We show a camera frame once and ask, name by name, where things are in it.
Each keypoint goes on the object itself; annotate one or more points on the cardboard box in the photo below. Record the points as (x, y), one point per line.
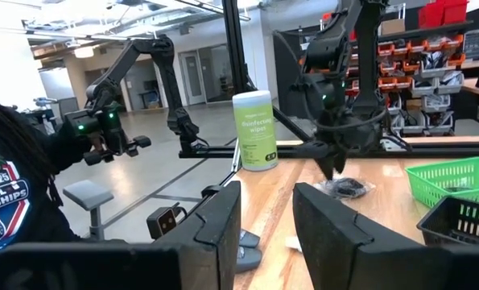
(392, 27)

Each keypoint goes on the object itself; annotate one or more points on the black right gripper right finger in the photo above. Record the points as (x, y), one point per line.
(335, 258)

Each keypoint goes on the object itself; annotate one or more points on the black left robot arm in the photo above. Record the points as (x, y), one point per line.
(370, 60)

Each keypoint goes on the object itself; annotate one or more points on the silver metal bar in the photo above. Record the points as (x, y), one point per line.
(236, 157)

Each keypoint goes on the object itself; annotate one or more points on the small white sachet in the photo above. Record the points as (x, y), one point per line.
(293, 243)

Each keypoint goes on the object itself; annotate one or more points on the green plastic basket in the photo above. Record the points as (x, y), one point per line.
(444, 179)

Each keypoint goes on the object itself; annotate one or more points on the clear bag with black item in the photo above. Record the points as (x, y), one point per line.
(345, 188)

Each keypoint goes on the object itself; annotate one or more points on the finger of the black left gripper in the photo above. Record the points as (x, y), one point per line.
(327, 167)
(341, 161)

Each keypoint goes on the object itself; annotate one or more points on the grey stool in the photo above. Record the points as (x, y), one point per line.
(88, 193)

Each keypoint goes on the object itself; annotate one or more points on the green disinfecting wipes canister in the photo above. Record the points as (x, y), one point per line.
(255, 129)

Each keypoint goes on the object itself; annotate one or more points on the red storage bins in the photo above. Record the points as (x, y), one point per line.
(442, 12)

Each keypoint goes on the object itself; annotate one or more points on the person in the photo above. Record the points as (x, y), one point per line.
(5, 193)

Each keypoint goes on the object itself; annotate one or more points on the dark grey bottle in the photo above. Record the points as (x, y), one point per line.
(249, 238)
(249, 259)

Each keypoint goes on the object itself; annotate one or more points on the storage shelf with bins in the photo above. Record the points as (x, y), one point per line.
(424, 80)

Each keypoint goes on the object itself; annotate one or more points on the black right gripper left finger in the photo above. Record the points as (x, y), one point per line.
(207, 249)

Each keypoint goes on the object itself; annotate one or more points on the small black box device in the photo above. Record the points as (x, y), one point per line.
(162, 221)

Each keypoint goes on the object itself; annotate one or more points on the black plastic basket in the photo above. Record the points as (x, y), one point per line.
(464, 221)

